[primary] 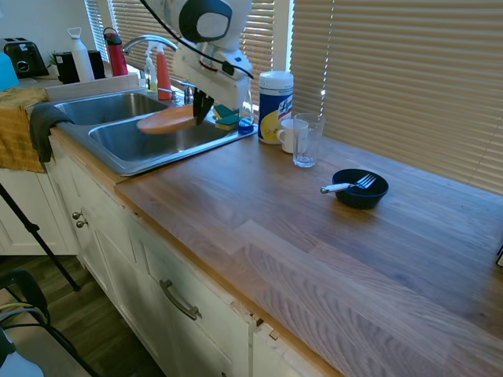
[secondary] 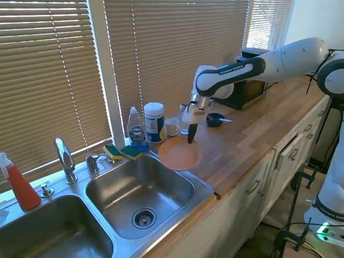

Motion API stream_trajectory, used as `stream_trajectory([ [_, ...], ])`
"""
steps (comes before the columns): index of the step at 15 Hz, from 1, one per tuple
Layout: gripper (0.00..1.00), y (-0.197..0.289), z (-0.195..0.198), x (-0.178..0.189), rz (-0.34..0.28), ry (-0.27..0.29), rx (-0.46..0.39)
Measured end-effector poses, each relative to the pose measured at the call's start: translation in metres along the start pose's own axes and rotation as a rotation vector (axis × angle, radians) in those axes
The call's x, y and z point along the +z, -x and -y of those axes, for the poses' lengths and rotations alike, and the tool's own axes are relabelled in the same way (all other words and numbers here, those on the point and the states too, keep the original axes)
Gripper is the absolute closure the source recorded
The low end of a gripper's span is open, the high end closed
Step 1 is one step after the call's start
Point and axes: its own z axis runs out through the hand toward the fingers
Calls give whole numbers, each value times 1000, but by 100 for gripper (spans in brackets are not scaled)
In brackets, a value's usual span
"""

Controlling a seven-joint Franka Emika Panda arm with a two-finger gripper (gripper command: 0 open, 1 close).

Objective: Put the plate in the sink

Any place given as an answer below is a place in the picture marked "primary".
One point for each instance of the yellow patterned towel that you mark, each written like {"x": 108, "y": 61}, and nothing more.
{"x": 15, "y": 129}

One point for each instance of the white kitchen cabinet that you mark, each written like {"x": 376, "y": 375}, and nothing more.
{"x": 137, "y": 275}

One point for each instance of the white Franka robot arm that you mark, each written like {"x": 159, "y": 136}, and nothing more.
{"x": 214, "y": 23}

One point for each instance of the chrome faucet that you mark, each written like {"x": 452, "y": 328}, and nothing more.
{"x": 147, "y": 40}

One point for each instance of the orange round plate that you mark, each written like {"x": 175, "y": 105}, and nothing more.
{"x": 167, "y": 121}

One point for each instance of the round metal cabinet knob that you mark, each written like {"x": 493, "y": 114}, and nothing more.
{"x": 81, "y": 224}
{"x": 77, "y": 215}

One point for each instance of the orange spray bottle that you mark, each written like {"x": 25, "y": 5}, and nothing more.
{"x": 163, "y": 74}

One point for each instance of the disinfecting wipes canister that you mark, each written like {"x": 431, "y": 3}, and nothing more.
{"x": 275, "y": 110}

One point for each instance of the tan horizontal window blind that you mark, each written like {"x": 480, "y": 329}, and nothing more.
{"x": 259, "y": 35}
{"x": 401, "y": 78}

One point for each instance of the black tripod leg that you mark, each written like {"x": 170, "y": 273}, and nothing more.
{"x": 39, "y": 239}

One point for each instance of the white water bottle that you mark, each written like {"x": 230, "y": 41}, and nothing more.
{"x": 81, "y": 57}

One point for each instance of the small green plant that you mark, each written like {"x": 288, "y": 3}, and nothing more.
{"x": 52, "y": 59}

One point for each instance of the red water bottle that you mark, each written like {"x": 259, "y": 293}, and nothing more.
{"x": 116, "y": 53}

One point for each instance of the clear drinking glass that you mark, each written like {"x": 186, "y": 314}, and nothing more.
{"x": 306, "y": 149}

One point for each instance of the yellow green sponge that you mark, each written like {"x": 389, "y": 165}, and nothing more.
{"x": 224, "y": 110}
{"x": 228, "y": 123}

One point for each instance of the stainless steel double sink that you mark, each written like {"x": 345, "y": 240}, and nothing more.
{"x": 129, "y": 151}

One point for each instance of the clear spray bottle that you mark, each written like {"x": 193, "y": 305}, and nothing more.
{"x": 149, "y": 76}

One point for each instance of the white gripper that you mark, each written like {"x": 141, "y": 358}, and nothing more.
{"x": 214, "y": 78}

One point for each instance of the dark blue bowl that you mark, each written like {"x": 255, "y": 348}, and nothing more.
{"x": 361, "y": 198}

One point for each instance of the black metal frame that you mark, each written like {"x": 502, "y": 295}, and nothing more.
{"x": 35, "y": 306}

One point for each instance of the clear dish soap bottle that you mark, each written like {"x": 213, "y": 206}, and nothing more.
{"x": 246, "y": 121}

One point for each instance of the light blue plastic object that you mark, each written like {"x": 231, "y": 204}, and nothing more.
{"x": 7, "y": 72}

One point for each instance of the black toaster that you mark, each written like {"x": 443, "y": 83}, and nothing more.
{"x": 23, "y": 59}

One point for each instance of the grey dish cloth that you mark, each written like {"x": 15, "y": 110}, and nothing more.
{"x": 41, "y": 129}

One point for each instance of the black countertop appliance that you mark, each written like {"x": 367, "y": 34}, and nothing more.
{"x": 66, "y": 68}

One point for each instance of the white ceramic mug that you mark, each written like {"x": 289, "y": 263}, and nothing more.
{"x": 288, "y": 135}

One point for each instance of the chrome soap dispenser pump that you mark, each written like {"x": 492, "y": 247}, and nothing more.
{"x": 188, "y": 94}

